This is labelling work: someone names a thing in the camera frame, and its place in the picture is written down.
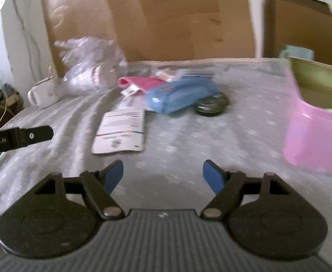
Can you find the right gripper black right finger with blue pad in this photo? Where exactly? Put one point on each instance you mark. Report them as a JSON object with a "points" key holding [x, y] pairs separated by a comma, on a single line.
{"points": [[230, 187]]}

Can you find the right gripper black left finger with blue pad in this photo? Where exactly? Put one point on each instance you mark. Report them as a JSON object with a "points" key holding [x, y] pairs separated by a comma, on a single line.
{"points": [[85, 197]]}

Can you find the pink towel cloth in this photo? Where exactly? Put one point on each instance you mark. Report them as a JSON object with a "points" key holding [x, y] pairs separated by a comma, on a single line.
{"points": [[142, 83]]}

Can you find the blue soft pouch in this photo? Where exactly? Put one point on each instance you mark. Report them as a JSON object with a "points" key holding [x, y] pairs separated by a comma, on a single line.
{"points": [[174, 96]]}

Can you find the white enamel mug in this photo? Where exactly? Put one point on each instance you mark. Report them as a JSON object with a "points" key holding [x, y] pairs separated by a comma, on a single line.
{"points": [[45, 93]]}

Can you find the white printed paper leaflet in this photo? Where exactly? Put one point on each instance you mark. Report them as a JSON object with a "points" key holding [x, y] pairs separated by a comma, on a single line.
{"points": [[120, 130]]}

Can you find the dark round object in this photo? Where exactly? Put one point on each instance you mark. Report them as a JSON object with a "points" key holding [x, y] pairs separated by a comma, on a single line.
{"points": [[212, 105]]}

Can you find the pink tin box gold interior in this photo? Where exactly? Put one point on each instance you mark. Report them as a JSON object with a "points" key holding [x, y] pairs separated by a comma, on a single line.
{"points": [[308, 141]]}

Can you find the crumpled clear plastic bag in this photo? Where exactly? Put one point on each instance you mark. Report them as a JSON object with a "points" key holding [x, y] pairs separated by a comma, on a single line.
{"points": [[93, 65]]}

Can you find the light teal mug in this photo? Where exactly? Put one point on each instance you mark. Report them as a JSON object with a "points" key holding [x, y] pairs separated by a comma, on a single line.
{"points": [[297, 52]]}

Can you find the brown chair back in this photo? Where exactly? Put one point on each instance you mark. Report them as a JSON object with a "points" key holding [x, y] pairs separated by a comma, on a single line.
{"points": [[301, 23]]}

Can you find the large cardboard sheet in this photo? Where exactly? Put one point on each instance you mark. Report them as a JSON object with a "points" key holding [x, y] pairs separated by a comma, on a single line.
{"points": [[155, 30]]}

